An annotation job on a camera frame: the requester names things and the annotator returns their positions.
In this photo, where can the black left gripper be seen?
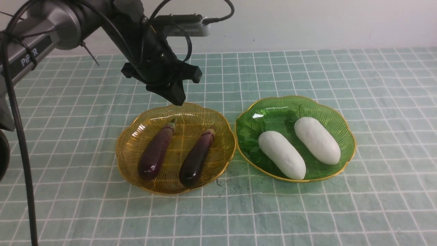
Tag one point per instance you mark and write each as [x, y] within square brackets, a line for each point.
[151, 60]

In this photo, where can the green glass plate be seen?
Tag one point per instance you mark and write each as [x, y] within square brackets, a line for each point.
[279, 114]

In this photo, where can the amber glass plate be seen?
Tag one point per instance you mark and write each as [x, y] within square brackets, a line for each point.
[191, 121]

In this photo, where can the green checkered tablecloth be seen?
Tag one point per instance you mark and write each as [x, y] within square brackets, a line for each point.
[74, 110]

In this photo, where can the purple eggplant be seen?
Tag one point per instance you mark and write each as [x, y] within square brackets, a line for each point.
[152, 159]
[192, 166]

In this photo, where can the white radish with leaves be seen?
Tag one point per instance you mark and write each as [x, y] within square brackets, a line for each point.
[269, 149]
[317, 139]

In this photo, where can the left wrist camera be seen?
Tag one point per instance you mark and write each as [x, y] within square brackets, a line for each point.
[179, 25]

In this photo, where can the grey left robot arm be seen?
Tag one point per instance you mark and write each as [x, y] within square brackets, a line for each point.
[40, 26]

